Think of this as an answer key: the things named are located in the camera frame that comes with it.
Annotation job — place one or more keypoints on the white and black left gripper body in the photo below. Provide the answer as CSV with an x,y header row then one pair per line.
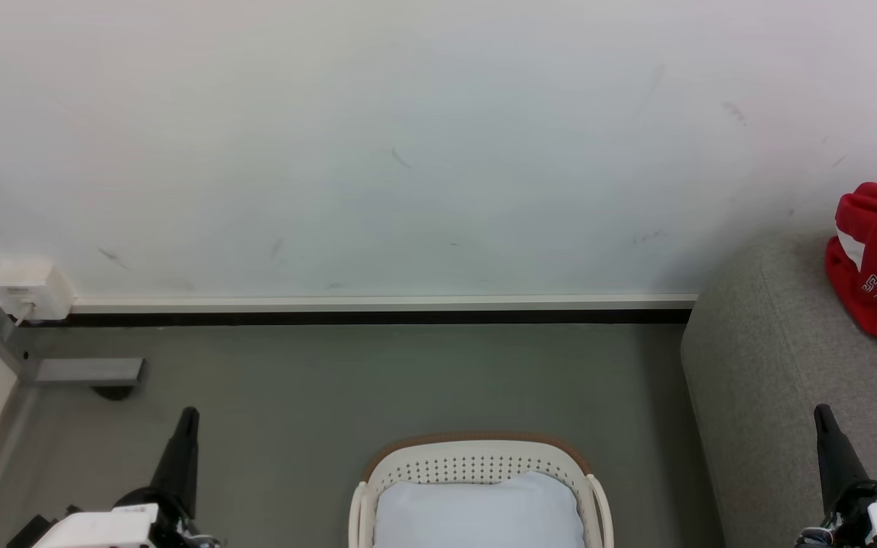
x,y
100,527

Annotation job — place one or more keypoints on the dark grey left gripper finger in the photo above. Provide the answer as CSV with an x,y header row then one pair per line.
x,y
181,460

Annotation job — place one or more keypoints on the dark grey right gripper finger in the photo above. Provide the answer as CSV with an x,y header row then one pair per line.
x,y
836,460

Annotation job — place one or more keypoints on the red and white jersey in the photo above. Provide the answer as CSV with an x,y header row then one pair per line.
x,y
876,259

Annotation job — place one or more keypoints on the grey fabric sofa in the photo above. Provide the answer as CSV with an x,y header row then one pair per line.
x,y
789,365

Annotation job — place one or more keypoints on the white and black baseboard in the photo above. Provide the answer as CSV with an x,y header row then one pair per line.
x,y
377,306

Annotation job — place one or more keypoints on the cream perforated laundry basket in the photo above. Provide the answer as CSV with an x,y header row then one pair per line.
x,y
476,460

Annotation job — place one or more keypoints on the pale blue cloth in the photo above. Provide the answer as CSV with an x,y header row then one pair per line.
x,y
480,514

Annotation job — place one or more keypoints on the white wall socket box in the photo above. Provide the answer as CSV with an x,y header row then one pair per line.
x,y
33,288

